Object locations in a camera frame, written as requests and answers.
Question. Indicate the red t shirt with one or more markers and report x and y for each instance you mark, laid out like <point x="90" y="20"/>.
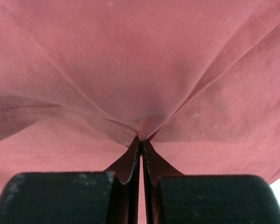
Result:
<point x="79" y="79"/>

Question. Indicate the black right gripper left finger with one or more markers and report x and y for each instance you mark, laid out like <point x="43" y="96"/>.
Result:
<point x="106" y="197"/>

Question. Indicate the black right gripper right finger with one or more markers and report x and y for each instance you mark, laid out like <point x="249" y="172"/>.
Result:
<point x="172" y="197"/>

